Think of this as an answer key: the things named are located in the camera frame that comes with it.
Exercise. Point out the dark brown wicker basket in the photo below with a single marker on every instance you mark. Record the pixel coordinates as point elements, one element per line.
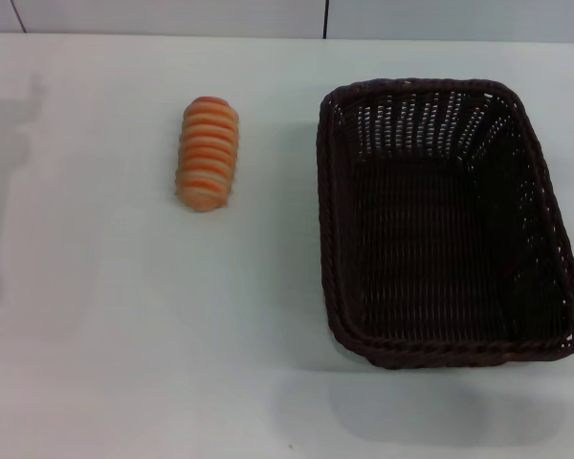
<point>440,248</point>

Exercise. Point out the orange striped bread roll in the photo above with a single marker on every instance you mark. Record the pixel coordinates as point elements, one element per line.
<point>206,153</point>

